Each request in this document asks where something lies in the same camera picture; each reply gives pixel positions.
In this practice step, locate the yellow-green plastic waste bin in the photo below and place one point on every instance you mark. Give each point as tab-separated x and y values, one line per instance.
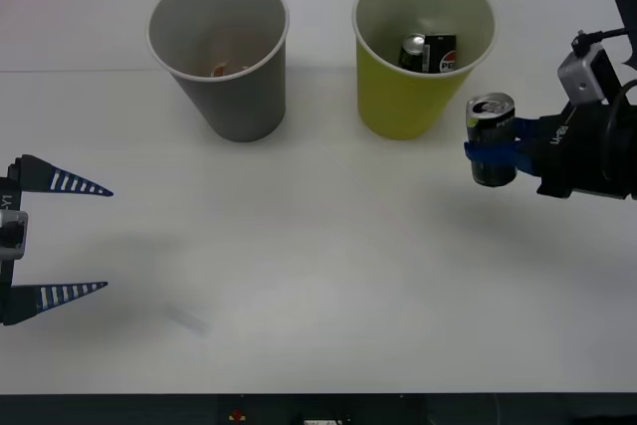
398	101

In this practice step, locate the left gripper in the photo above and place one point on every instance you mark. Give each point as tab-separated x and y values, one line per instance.
9	196

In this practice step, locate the red button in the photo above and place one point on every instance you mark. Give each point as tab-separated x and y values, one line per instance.
237	415

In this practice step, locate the grey plastic waste bin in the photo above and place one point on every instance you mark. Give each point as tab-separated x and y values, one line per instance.
239	106

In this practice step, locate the green drink can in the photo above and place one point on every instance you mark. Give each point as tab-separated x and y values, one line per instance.
410	54

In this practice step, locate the orange label bottle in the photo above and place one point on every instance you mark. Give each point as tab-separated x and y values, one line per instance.
219	70

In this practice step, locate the silver and black drink can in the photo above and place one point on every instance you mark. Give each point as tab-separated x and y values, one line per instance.
492	127

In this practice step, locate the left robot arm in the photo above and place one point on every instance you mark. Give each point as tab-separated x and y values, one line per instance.
12	236

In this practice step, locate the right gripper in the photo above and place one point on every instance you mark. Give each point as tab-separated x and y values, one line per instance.
579	156

